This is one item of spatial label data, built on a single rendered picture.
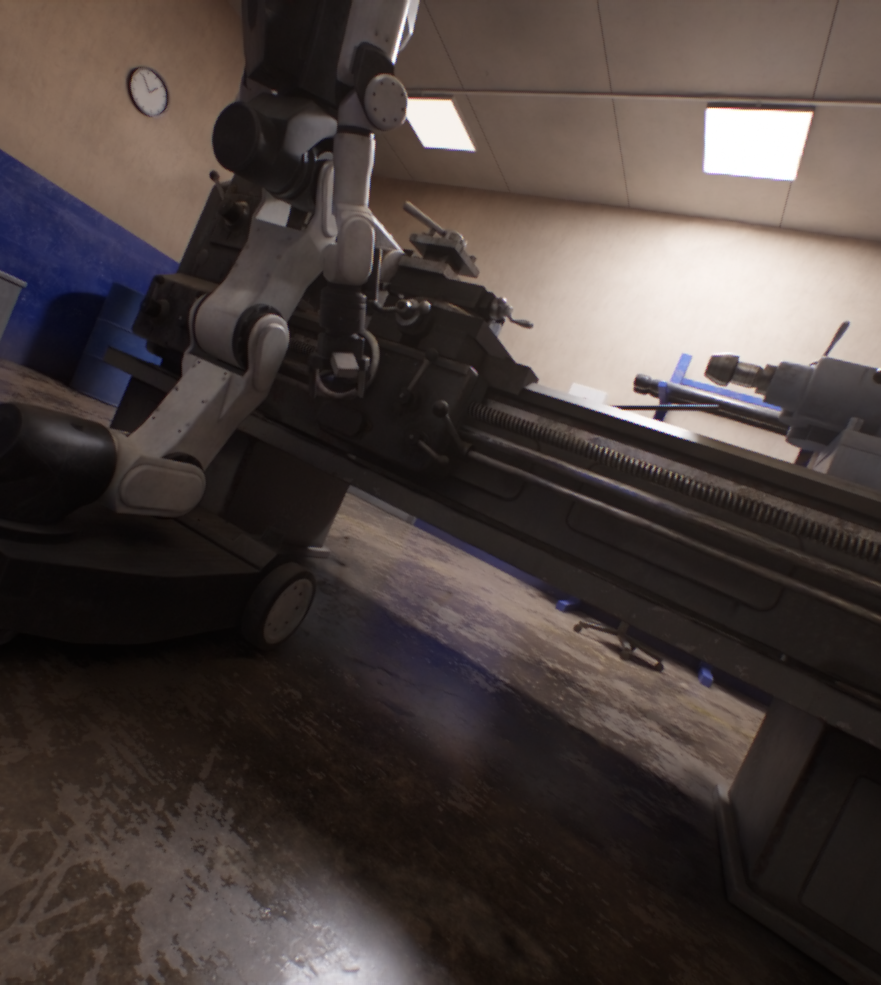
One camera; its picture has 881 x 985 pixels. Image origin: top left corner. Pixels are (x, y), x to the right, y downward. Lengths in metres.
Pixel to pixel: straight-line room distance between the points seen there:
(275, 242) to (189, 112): 4.52
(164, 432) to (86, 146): 4.24
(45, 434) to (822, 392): 1.60
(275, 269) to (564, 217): 4.72
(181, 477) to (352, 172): 0.64
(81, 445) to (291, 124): 0.67
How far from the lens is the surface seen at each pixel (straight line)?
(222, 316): 1.18
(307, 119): 1.21
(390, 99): 1.08
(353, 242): 1.05
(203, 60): 5.86
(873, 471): 1.49
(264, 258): 1.23
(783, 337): 5.00
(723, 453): 1.36
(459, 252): 1.64
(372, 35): 1.11
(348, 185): 1.08
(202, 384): 1.19
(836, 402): 1.60
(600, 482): 1.28
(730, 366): 1.63
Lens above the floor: 0.51
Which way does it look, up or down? 2 degrees down
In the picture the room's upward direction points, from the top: 24 degrees clockwise
